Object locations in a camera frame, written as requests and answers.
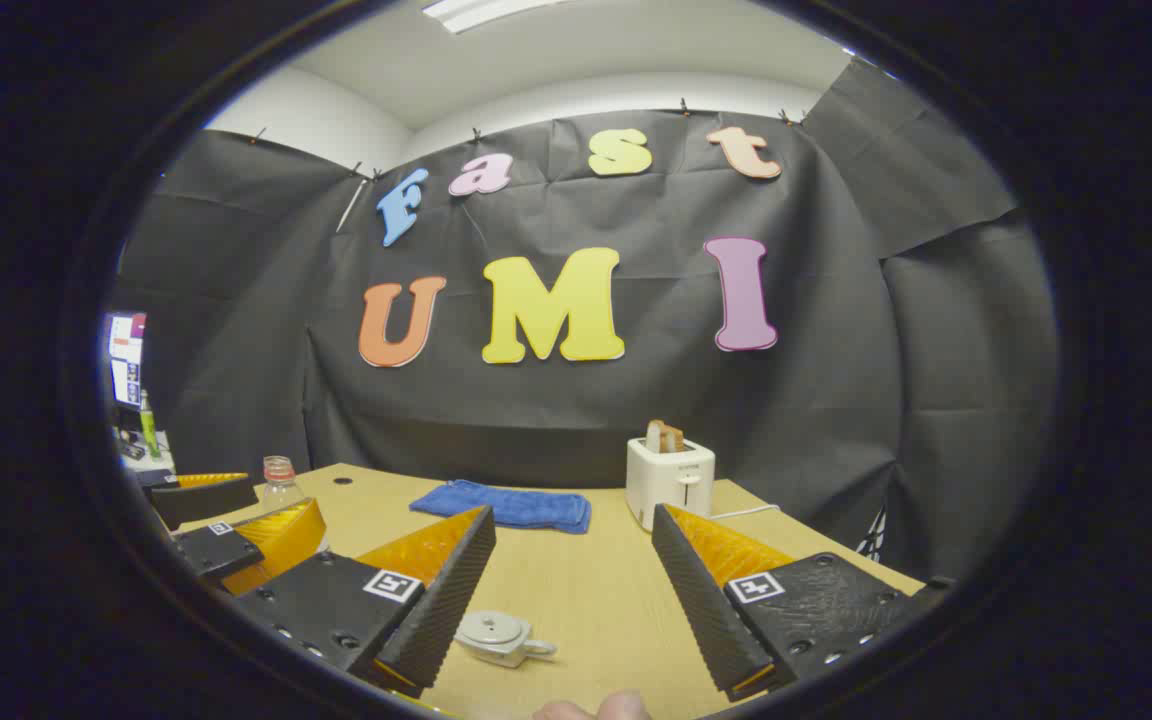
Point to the white teacup lid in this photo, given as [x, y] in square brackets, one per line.
[491, 628]

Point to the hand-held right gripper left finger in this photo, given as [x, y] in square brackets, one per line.
[436, 620]

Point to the bread slice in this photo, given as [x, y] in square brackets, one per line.
[664, 437]

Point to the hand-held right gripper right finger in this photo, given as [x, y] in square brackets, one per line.
[701, 610]

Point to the blue towel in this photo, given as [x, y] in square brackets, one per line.
[506, 505]

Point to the white toaster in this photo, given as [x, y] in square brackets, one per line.
[666, 480]

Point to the clear plastic water bottle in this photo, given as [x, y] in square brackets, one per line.
[281, 490]

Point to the green bottle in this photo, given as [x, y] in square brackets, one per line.
[149, 430]

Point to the white ceramic teacup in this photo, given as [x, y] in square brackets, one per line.
[511, 657]

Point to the computer monitor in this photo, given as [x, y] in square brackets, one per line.
[126, 350]

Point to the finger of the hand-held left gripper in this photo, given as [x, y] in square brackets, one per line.
[216, 548]
[206, 497]

